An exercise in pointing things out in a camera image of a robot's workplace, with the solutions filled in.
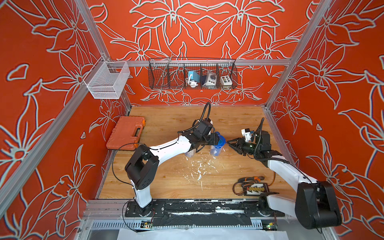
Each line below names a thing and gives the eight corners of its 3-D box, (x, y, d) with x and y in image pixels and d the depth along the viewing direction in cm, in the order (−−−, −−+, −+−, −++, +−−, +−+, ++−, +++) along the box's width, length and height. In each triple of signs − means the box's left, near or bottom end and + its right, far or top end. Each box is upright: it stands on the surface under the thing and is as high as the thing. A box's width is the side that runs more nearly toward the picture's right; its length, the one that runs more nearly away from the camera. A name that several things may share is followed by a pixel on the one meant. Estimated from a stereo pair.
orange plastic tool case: (109, 150, 97) (105, 145, 92) (121, 121, 113) (118, 116, 108) (138, 150, 97) (135, 145, 92) (145, 121, 113) (143, 116, 108)
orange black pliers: (238, 182, 83) (239, 181, 81) (237, 177, 84) (238, 176, 83) (263, 182, 82) (265, 181, 81) (262, 177, 84) (263, 176, 83)
